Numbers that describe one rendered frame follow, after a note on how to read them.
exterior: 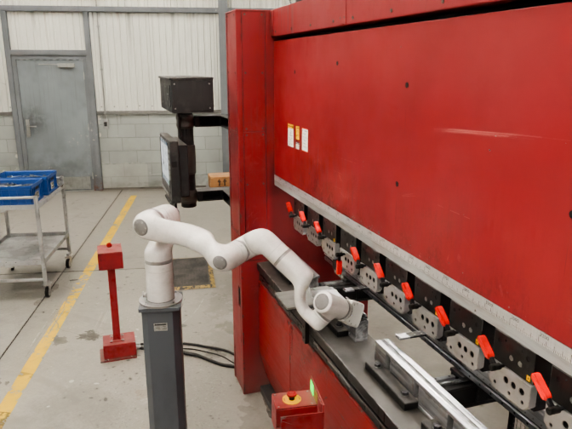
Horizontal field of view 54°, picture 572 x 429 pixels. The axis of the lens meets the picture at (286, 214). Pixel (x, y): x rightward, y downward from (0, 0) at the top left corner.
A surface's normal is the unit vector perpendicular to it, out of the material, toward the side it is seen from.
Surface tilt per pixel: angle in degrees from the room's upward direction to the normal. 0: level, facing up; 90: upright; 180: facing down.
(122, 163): 90
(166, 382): 90
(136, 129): 90
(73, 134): 90
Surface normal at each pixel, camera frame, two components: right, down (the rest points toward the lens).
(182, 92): 0.33, 0.24
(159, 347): 0.12, 0.25
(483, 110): -0.95, 0.08
